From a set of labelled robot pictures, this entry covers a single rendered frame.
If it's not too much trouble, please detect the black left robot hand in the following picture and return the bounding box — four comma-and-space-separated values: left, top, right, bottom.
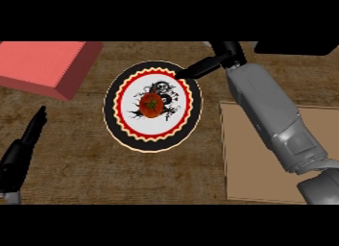
0, 106, 50, 195

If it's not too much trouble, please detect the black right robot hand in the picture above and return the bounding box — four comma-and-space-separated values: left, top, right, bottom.
173, 41, 248, 80

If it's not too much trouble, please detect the red tomato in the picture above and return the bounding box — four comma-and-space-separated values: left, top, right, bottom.
138, 92, 166, 119

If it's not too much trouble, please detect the black red patterned plate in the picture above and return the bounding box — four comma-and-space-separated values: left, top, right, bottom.
103, 61, 206, 154

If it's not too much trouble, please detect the tan flat tray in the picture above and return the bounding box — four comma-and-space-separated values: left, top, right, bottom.
219, 101, 339, 206

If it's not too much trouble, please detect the black appliance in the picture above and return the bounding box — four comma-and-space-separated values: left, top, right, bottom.
253, 41, 339, 57

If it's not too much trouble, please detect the red box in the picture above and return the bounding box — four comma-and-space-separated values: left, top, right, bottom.
0, 41, 106, 102

